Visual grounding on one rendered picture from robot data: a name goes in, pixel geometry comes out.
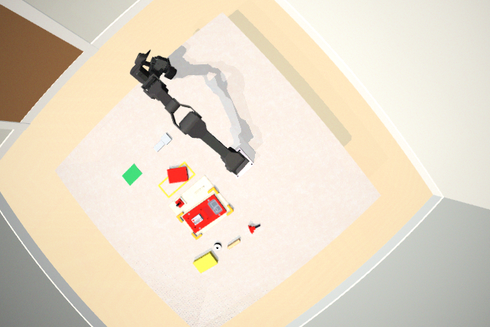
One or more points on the green rectangular block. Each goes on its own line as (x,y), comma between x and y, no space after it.
(132,174)

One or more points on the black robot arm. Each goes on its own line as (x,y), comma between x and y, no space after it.
(192,124)

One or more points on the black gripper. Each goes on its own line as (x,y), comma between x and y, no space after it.
(169,71)

